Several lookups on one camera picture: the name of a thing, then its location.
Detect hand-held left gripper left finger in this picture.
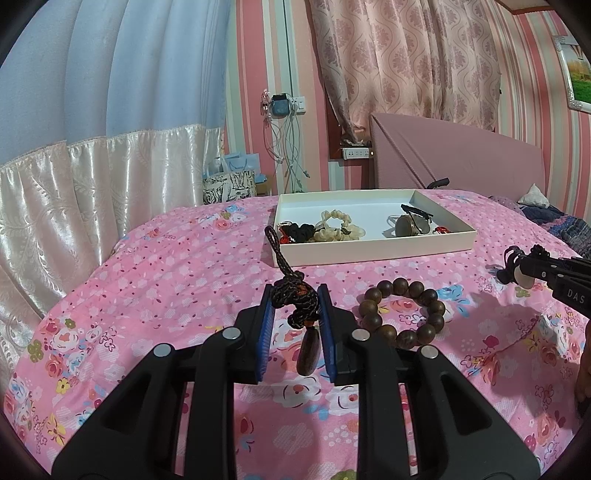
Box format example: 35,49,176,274
51,284,278,480

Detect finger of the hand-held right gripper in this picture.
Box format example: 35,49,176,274
512,264,571,291
526,251,591,278

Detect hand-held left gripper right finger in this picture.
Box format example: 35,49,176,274
316,283,542,480

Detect wooden pendant with braided cord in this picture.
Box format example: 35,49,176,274
264,225,322,377

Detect black braided cord bracelet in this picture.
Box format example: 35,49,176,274
496,244,551,285

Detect wooden bead bracelet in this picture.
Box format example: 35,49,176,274
358,278,447,345

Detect white shallow tray box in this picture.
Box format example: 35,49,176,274
274,189,478,269

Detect black hair tie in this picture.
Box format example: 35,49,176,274
277,222,325,244

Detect cream flower hair tie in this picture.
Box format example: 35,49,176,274
314,209,368,243

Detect beige band wrist watch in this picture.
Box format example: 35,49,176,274
385,213,435,239

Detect person's right hand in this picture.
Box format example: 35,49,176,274
575,339,591,417

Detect dark patterned blanket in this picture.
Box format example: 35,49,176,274
522,205,591,260

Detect white crumpled cloth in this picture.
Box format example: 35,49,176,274
517,183,550,208

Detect pink floral bedsheet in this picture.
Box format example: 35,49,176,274
0,188,591,480

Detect pink headboard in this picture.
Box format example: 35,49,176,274
369,113,546,205

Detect patterned gift bag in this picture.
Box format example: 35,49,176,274
203,170,257,206

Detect light blue paper bag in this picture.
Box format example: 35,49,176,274
219,152,262,177

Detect blue charger device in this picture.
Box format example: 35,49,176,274
270,93,296,119

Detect pink patterned curtain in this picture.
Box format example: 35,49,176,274
308,0,504,140

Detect blue and cream satin curtain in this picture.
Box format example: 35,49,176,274
0,0,232,370

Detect hanging white cables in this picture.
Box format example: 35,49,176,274
263,115,311,193

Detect framed wall picture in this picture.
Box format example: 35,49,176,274
551,34,591,112

